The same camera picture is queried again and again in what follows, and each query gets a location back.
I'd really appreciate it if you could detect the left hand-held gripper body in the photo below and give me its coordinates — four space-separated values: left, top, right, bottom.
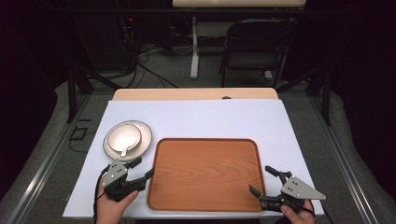
101 160 148 203

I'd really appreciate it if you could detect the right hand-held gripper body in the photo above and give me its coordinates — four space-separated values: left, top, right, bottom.
261 171 327 214

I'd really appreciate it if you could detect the person's right hand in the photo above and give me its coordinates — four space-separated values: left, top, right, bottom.
279 199 317 224

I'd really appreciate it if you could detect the person's left hand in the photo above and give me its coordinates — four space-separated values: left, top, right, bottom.
95 175 140 224

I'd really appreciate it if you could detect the white spoon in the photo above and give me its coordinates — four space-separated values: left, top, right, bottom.
120 135 140 158

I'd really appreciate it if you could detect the white bowl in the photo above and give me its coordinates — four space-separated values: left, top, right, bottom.
106 123 143 153

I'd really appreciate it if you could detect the brown wooden tray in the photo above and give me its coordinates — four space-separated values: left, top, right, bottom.
147 137 267 213

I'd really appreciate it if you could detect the white table sheet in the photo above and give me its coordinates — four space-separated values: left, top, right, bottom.
62 98 325 219

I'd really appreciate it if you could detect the light wooden table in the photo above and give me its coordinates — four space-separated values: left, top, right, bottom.
111 87 279 102

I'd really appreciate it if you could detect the black metal stand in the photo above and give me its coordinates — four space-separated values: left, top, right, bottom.
276 65 332 127
65 66 123 124

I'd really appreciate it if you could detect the white desk leg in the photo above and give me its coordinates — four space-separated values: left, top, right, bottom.
189 16 201 80

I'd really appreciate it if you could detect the black folding chair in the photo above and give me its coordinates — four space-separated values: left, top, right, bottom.
219 18 297 90

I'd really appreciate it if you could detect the light wooden desk top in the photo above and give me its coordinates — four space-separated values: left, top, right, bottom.
172 0 308 8

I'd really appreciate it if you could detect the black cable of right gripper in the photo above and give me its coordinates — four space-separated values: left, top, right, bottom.
297 204 334 224

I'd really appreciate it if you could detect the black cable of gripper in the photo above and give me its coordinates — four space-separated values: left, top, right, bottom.
92 163 112 223
297 204 334 224

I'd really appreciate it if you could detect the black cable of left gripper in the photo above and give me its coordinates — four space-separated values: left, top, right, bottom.
92 163 112 223

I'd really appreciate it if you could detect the aluminium floor rail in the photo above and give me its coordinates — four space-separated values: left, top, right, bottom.
310 95 380 224
6 92 92 224

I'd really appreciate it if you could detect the bundle of floor cables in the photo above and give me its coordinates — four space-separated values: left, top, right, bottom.
120 18 194 90

